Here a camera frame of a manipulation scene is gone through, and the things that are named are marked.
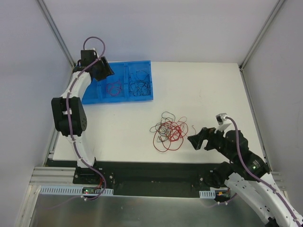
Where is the dark red thin wire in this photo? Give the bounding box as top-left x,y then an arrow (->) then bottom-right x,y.
106,79 -> 124,96

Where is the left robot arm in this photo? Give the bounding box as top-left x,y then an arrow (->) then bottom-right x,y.
51,49 -> 114,184

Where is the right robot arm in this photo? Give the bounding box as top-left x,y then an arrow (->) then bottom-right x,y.
187,128 -> 303,227

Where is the blue plastic divided bin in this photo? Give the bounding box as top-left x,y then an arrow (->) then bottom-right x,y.
82,61 -> 153,105

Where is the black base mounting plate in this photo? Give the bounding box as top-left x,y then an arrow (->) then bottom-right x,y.
46,160 -> 218,198

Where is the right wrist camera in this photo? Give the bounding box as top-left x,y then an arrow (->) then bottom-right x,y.
215,113 -> 232,133

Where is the right white cable duct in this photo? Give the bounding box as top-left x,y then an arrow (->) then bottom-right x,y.
199,190 -> 216,199

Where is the white cable duct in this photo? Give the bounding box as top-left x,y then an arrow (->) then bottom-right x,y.
199,190 -> 216,199
40,185 -> 114,197

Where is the right aluminium frame post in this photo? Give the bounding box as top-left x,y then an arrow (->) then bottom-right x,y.
239,0 -> 288,69

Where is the aluminium frame post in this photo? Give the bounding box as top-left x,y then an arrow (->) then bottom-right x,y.
35,0 -> 75,67
239,0 -> 288,69

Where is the left aluminium frame post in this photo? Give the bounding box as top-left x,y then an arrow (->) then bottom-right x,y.
35,0 -> 75,67

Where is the left white cable duct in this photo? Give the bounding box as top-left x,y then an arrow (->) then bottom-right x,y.
40,185 -> 114,197

